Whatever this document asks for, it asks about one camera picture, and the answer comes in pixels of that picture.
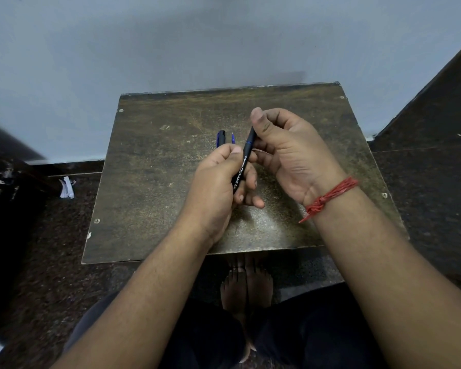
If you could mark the person's foot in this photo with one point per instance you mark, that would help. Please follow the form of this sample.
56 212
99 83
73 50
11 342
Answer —
234 290
259 284

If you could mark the person's right hand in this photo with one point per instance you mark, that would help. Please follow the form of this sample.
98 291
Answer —
299 157

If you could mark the black pen barrel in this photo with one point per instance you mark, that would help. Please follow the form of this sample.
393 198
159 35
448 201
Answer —
241 173

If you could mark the black trousers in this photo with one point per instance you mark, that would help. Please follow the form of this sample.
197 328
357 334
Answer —
315 334

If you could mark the person's left forearm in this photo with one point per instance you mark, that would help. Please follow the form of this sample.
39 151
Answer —
146 303

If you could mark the black and blue pen cap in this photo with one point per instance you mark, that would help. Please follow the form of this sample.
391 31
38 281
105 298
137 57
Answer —
221 137

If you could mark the white crumpled paper scrap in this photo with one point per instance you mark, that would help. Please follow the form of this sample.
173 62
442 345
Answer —
67 187

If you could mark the red thread wristband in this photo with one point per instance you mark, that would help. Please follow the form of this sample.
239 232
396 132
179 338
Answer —
338 190

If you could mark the person's left thumb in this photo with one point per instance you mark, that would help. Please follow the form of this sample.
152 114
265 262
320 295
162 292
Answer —
226 154

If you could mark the person's right foot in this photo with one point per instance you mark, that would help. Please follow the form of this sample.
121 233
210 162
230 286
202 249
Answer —
259 284

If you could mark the person's right thumb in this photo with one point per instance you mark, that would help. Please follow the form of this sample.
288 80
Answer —
265 124

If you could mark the black furniture piece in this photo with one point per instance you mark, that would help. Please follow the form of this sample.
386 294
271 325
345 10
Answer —
7 165

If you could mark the person's right forearm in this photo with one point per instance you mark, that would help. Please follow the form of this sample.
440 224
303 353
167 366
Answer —
388 284

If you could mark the person's left hand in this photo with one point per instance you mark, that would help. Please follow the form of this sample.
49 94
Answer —
209 195

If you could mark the person's left foot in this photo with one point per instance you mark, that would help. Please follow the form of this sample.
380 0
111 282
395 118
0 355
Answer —
234 290

